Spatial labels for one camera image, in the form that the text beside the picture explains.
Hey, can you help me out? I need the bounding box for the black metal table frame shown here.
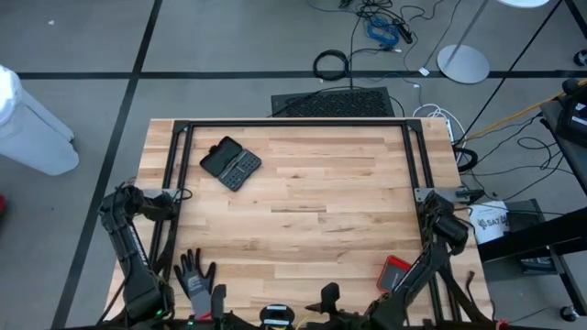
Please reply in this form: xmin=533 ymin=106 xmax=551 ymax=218
xmin=109 ymin=118 xmax=494 ymax=330

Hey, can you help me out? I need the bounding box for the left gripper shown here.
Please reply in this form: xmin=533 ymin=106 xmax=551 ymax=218
xmin=183 ymin=283 xmax=258 ymax=330

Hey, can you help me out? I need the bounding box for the black cable with plug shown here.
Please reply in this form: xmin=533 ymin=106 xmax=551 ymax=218
xmin=464 ymin=269 xmax=479 ymax=306

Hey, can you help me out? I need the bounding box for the white cable bundle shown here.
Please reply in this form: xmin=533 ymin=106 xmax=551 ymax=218
xmin=412 ymin=103 xmax=461 ymax=144

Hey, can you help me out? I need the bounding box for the black equipment cart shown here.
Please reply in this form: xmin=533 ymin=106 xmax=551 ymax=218
xmin=476 ymin=93 xmax=587 ymax=317

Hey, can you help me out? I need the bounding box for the grey black work glove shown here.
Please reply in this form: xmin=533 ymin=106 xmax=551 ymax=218
xmin=172 ymin=247 xmax=218 ymax=321

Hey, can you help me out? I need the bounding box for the white round disc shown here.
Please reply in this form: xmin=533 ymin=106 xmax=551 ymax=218
xmin=497 ymin=0 xmax=551 ymax=9

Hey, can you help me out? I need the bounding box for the black power strip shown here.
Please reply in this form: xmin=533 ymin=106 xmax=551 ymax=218
xmin=393 ymin=18 xmax=415 ymax=46

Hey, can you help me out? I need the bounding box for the floor stand with round base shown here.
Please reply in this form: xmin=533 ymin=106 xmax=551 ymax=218
xmin=436 ymin=0 xmax=491 ymax=85

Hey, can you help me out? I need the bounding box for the blue coiled cable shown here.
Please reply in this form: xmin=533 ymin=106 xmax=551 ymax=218
xmin=365 ymin=16 xmax=401 ymax=50

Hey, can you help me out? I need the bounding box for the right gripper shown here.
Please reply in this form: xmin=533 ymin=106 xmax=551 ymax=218
xmin=305 ymin=282 xmax=371 ymax=330

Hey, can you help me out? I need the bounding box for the coiled black floor cable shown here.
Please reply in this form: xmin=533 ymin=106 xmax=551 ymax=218
xmin=312 ymin=49 xmax=350 ymax=83

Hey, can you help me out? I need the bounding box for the red grey portable drive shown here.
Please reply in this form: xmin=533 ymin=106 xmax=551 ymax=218
xmin=376 ymin=255 xmax=413 ymax=293

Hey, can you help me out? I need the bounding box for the white printed container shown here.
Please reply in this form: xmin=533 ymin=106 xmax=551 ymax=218
xmin=468 ymin=200 xmax=511 ymax=245

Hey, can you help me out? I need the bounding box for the orange floor cable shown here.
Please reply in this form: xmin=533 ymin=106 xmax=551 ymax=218
xmin=462 ymin=80 xmax=587 ymax=141

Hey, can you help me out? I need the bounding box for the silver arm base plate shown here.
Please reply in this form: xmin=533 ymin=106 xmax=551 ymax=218
xmin=132 ymin=187 xmax=181 ymax=200
xmin=414 ymin=186 xmax=485 ymax=205

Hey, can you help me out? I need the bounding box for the black cable loop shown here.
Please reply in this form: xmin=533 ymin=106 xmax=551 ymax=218
xmin=452 ymin=146 xmax=480 ymax=174

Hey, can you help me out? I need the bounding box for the black floor mat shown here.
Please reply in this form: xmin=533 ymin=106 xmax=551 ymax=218
xmin=271 ymin=86 xmax=396 ymax=118

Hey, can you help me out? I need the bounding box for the open black bit case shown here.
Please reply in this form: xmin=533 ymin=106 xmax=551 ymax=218
xmin=199 ymin=135 xmax=262 ymax=193

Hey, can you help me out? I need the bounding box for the white trash bin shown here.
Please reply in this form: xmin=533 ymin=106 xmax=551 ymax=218
xmin=0 ymin=64 xmax=80 ymax=177

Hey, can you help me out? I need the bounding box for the thin black slanted pole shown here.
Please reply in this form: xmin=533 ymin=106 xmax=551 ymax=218
xmin=456 ymin=0 xmax=564 ymax=143

